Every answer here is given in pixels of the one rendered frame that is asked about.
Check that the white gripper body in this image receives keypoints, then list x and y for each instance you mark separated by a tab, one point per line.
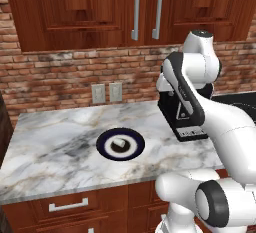
163	84

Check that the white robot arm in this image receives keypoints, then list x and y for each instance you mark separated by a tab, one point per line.
230	133

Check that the white marshmallow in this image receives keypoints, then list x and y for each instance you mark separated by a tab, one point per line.
119	142

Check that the black coffee machine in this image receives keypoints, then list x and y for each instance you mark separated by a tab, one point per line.
171	112

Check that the black hob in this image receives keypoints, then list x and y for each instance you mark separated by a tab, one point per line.
238	103

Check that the dark blue round plate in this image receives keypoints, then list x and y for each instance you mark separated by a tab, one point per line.
104	145

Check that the red-brown base cupboard door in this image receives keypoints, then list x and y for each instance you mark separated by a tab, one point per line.
141	207
110	227

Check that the dark brown tall cabinet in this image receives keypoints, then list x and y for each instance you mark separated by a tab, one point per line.
5	130

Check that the red-brown drawer front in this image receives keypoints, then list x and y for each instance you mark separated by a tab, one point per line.
40	210

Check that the grey wall socket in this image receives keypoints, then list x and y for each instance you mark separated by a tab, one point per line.
115	92
98	94

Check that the red-brown wall cupboard door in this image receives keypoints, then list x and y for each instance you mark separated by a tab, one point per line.
73	10
206	3

